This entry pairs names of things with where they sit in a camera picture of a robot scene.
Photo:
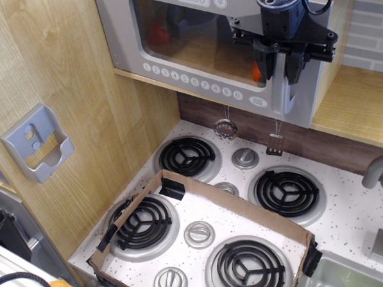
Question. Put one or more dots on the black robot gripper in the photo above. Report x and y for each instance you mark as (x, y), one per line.
(286, 23)

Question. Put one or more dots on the silver toy microwave door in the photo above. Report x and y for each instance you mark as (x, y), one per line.
(203, 57)

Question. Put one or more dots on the orange toy carrot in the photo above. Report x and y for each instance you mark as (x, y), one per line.
(257, 76)

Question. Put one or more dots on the wooden shelf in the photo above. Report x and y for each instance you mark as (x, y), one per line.
(351, 109)

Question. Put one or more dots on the hanging silver toy spatula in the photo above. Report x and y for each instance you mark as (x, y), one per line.
(275, 141)

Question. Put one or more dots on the hanging silver toy strainer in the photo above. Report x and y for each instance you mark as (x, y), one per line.
(225, 128)

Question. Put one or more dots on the back silver stove knob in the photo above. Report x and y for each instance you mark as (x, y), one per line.
(245, 158)

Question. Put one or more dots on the silver stove knob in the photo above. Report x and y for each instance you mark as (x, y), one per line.
(171, 277)
(227, 187)
(199, 235)
(245, 158)

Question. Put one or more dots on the red toy strawberry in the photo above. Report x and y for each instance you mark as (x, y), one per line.
(158, 34)

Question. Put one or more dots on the back left stove burner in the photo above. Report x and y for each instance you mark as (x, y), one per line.
(190, 156)

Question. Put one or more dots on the stove burner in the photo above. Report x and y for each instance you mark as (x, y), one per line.
(148, 232)
(247, 261)
(190, 156)
(290, 192)

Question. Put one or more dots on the back right stove burner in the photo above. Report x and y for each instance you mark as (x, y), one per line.
(290, 192)

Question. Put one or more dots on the middle silver stove knob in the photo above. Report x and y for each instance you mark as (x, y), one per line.
(227, 187)

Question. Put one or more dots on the brown cardboard barrier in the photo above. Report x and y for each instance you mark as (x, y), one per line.
(229, 215)

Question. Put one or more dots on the centre silver stove knob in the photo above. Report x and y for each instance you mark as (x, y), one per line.
(199, 235)

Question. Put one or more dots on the front right stove burner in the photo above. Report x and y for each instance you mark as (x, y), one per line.
(247, 261)

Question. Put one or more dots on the front left stove burner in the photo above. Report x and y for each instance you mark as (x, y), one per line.
(148, 232)

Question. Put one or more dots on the silver toy sink basin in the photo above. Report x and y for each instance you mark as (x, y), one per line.
(337, 271)

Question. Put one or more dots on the front silver stove knob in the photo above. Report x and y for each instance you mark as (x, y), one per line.
(171, 277)

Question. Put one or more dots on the grey wall phone holder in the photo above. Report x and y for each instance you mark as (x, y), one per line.
(29, 135)

